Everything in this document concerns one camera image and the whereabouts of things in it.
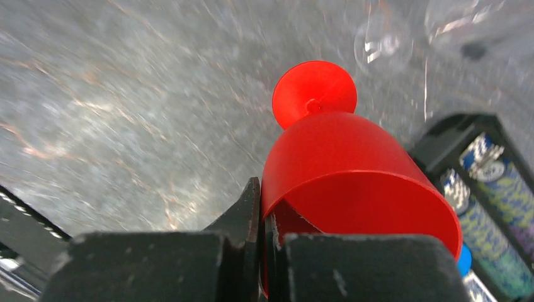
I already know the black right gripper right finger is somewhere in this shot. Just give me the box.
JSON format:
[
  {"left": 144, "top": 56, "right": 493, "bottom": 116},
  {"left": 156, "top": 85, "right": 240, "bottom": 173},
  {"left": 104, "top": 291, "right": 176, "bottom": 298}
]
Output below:
[{"left": 265, "top": 218, "right": 469, "bottom": 301}]

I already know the clear wine glass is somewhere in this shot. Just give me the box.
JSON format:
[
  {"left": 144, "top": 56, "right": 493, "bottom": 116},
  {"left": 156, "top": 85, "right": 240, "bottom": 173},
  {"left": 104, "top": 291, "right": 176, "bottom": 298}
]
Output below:
[{"left": 354, "top": 1, "right": 533, "bottom": 74}]

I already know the red wine glass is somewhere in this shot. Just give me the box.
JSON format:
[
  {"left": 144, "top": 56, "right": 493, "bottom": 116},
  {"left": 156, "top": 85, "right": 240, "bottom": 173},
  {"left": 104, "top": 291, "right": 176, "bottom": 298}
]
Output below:
[{"left": 259, "top": 60, "right": 464, "bottom": 299}]

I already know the black poker chip case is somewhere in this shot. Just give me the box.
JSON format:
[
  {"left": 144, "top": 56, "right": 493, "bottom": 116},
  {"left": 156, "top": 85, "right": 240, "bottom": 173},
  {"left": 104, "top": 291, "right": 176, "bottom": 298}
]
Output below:
[{"left": 409, "top": 113, "right": 533, "bottom": 301}]

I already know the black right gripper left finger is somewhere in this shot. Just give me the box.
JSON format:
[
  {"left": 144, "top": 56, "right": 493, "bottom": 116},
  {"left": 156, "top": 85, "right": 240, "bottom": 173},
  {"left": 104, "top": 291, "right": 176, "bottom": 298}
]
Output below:
[{"left": 40, "top": 177, "right": 261, "bottom": 301}]

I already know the blue round dealer chip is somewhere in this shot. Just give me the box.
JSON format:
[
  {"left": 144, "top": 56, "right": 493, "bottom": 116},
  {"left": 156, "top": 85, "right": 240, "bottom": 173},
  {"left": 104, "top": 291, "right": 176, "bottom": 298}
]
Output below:
[{"left": 457, "top": 244, "right": 472, "bottom": 278}]

